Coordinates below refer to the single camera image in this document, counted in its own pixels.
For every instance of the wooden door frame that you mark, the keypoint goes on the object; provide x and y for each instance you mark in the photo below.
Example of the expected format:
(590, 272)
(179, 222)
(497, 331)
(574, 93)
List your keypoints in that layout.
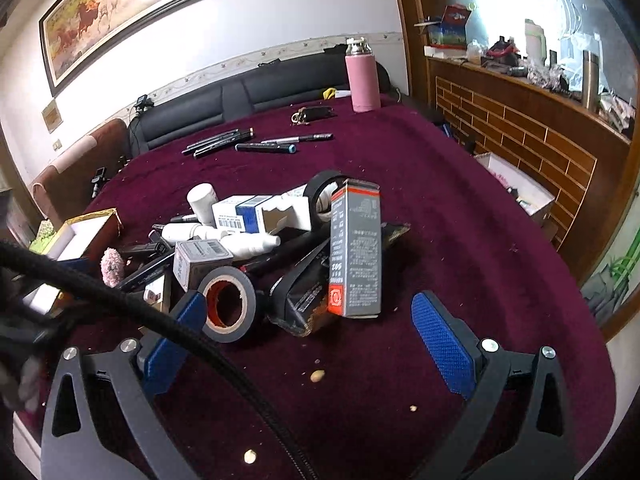
(407, 35)

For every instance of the short black tube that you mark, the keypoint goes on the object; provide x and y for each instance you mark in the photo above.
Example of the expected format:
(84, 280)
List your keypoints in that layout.
(159, 239)

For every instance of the pile of small clutter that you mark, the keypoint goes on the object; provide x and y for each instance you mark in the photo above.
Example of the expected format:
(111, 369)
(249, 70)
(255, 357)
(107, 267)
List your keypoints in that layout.
(545, 77)

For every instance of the white plastic jug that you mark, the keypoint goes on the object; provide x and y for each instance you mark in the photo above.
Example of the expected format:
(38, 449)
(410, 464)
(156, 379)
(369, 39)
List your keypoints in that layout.
(535, 40)

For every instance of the beige crumb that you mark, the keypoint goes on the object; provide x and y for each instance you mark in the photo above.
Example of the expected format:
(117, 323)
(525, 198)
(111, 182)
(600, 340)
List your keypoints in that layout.
(249, 456)
(317, 375)

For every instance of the white blue barcode box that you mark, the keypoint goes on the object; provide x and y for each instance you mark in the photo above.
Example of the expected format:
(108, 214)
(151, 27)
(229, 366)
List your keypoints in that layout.
(235, 215)

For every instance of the green bamboo painting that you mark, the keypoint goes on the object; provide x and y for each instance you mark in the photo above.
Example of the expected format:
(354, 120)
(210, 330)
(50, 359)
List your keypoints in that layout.
(615, 280)

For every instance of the black marker pink end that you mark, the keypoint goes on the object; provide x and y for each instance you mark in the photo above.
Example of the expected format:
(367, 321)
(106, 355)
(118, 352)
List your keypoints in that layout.
(145, 272)

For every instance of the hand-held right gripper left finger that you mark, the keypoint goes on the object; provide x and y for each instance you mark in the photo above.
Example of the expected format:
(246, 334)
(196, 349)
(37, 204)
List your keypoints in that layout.
(175, 340)

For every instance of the white dropper bottle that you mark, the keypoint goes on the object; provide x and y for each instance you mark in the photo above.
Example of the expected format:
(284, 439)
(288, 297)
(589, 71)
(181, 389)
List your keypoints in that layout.
(250, 246)

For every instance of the black key case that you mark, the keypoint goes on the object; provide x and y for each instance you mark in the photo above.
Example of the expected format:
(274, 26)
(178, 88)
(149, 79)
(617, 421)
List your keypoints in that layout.
(312, 113)

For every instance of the black tape roll red core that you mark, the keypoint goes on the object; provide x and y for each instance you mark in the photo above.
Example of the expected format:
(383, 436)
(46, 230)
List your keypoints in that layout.
(250, 300)

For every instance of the thick black pen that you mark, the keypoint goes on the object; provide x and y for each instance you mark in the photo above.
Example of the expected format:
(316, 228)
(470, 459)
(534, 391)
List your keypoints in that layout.
(280, 256)

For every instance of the small gold wall plaque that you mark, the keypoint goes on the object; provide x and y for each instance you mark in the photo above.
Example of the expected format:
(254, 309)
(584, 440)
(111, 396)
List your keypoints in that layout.
(52, 116)

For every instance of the pink thermos bottle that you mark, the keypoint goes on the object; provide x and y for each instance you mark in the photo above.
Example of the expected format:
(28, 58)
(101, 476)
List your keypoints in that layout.
(364, 80)

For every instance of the steel flask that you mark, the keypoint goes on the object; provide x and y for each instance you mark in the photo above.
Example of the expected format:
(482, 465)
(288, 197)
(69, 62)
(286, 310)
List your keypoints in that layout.
(591, 80)

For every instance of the brown leather armchair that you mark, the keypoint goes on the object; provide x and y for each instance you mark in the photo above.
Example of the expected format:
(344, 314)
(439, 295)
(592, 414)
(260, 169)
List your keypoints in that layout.
(80, 165)

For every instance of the wooden brick-pattern counter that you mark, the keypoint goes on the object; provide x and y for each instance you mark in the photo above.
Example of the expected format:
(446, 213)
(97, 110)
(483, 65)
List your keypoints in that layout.
(525, 125)

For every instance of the black glossy foil packet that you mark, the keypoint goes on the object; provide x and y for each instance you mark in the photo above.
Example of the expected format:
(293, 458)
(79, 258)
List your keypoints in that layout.
(300, 305)

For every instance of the framed horse painting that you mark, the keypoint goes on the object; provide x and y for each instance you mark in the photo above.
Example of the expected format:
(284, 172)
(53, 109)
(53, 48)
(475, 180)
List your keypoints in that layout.
(125, 15)

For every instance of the colourful printed carton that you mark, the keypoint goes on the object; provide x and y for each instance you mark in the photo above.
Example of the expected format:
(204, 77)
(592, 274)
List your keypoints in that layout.
(450, 30)

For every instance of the white paper sheet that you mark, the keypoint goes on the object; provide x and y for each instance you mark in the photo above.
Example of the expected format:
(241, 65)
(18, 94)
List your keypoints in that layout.
(344, 93)

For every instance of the white wall socket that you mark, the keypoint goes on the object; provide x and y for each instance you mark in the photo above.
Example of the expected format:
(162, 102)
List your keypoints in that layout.
(58, 145)

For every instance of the small yellow object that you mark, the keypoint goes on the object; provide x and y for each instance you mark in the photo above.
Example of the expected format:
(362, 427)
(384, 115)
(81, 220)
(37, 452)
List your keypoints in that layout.
(330, 93)

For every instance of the black marker teal end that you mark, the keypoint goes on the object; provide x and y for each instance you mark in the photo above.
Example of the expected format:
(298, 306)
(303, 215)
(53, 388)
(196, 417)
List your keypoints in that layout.
(265, 148)

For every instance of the pink fluffy puff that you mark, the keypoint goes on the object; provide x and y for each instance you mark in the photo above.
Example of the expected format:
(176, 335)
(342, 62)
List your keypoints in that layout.
(112, 267)

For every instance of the small white barcode box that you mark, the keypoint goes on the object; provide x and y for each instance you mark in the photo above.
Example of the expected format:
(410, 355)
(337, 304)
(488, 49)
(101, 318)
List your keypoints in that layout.
(200, 260)

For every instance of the small black camera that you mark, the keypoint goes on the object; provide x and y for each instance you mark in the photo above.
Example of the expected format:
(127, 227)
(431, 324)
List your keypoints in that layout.
(143, 104)

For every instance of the person's left hand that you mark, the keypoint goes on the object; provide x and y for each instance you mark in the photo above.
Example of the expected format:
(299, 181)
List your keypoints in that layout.
(22, 385)

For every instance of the green floral bag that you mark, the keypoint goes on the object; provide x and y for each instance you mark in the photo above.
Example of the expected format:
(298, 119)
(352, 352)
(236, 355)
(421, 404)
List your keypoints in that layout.
(42, 236)

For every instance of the burgundy velvet tablecloth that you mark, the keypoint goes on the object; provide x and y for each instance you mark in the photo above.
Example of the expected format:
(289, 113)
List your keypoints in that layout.
(450, 210)

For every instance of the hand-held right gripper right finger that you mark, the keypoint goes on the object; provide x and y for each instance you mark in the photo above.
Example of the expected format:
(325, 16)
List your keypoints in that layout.
(442, 345)

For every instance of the small white pink packet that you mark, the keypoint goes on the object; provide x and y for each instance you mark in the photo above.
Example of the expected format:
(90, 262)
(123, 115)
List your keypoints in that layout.
(155, 295)

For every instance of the black gold lipstick box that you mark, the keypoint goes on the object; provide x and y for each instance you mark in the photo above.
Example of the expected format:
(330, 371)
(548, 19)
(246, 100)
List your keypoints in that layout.
(142, 249)

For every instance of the grey orange carton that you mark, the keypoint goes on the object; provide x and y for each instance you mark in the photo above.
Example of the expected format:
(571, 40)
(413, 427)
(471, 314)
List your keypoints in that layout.
(355, 255)

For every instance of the open white cardboard box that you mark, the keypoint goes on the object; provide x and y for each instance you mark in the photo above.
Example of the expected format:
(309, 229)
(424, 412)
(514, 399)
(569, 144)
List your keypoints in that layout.
(515, 185)

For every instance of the gold rimmed white box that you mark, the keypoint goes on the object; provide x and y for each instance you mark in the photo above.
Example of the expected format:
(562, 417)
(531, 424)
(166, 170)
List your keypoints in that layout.
(75, 237)

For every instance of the slim black pen silver end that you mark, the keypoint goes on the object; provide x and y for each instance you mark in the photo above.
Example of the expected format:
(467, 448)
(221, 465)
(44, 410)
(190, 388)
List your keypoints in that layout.
(182, 218)

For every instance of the clear plastic bags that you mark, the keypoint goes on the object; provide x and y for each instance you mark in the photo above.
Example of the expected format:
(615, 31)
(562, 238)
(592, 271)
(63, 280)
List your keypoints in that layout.
(575, 55)

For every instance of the white rectangular box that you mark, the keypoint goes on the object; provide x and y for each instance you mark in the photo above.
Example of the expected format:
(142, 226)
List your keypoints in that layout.
(40, 300)

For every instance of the white cut-out carton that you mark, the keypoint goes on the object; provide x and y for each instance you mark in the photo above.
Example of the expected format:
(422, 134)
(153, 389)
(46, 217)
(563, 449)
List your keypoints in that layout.
(295, 210)

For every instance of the white pill bottle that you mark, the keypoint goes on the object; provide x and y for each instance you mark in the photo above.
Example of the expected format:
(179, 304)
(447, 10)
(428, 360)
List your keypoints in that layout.
(202, 202)

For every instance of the clear jar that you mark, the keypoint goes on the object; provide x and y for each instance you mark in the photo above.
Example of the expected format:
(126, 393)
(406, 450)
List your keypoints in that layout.
(475, 52)

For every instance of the white squeeze bottle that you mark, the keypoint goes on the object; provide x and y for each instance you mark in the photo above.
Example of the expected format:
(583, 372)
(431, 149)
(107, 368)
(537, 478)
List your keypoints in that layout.
(190, 232)

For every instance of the black handheld gimbal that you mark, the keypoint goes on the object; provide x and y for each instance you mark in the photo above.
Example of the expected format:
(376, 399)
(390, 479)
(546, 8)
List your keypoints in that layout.
(98, 180)

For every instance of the red black tool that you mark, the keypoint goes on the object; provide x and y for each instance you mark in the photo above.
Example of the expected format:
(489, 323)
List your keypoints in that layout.
(502, 52)

